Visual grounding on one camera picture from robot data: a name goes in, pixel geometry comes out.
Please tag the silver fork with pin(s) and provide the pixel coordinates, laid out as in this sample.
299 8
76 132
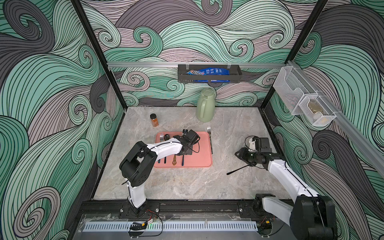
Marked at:
209 131

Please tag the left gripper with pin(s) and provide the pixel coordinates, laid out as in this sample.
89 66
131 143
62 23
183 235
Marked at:
190 151

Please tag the green handled fork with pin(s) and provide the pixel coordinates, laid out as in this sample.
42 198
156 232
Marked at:
161 140

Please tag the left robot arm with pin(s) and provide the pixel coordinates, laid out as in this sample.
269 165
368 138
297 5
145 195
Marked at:
139 162

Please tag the blue snack packet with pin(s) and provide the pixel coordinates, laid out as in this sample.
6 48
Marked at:
209 72

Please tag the aluminium wall rail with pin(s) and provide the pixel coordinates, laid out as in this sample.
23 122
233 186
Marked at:
175 65

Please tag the right side aluminium rail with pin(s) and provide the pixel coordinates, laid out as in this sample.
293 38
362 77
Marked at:
364 146

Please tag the orange spice jar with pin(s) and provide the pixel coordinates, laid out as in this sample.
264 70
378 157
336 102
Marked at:
154 120

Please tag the small clear wall bin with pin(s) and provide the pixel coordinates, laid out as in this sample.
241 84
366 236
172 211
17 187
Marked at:
316 111

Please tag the white perforated cable duct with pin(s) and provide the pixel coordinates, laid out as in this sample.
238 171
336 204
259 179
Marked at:
176 226

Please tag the black front base frame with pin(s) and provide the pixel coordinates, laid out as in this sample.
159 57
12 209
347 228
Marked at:
251 209

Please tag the green plastic pitcher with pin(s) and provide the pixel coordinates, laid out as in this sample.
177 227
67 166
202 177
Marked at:
206 105

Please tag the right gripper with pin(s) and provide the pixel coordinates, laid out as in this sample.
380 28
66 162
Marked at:
243 154

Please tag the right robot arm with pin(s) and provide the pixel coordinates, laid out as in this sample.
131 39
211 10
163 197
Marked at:
311 216

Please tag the black wall basket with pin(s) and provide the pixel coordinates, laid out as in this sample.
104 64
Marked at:
234 76

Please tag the gold fork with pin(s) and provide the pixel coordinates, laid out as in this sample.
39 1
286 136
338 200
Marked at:
174 160

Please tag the small black spoon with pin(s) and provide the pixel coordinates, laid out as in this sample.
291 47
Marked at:
229 173

